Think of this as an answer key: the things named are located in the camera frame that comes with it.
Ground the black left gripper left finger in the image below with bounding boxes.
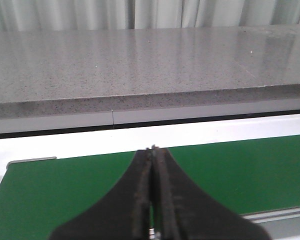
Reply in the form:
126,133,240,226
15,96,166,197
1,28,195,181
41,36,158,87
49,149,152,240

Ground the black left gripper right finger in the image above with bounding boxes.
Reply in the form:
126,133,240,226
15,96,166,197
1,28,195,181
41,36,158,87
151,146,269,240

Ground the green conveyor belt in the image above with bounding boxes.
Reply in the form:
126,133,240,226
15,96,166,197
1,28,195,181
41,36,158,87
0,135,300,240

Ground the metal conveyor left end cap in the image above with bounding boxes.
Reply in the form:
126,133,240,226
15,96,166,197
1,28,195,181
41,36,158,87
6,156,58,170

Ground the grey stone counter ledge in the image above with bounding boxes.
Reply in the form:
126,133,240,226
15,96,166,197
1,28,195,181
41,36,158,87
0,25,300,119

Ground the grey curtain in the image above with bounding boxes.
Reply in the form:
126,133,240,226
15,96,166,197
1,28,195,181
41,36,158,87
0,0,300,32

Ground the aluminium conveyor side rail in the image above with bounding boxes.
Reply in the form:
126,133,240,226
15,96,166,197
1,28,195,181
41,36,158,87
241,206,300,224

